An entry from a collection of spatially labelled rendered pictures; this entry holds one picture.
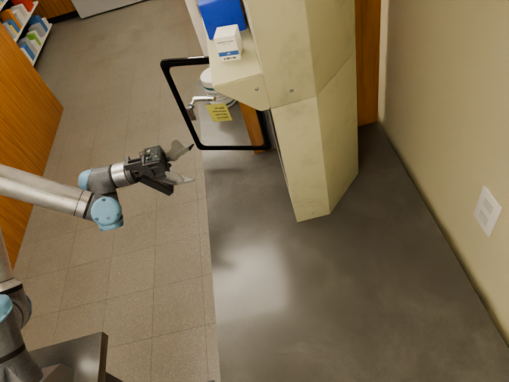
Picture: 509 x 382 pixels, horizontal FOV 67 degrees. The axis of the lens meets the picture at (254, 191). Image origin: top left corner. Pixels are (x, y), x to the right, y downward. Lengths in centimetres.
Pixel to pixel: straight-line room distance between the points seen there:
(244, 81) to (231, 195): 61
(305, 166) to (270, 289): 38
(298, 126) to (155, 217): 194
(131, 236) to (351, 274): 189
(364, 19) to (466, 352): 96
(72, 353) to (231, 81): 92
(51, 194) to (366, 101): 107
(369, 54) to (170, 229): 178
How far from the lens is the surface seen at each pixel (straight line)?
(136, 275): 259
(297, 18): 84
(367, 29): 135
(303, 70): 90
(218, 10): 104
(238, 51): 94
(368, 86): 147
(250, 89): 90
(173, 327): 232
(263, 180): 142
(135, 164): 119
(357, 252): 121
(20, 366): 119
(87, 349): 133
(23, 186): 114
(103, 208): 109
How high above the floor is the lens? 198
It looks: 48 degrees down
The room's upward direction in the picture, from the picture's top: 19 degrees counter-clockwise
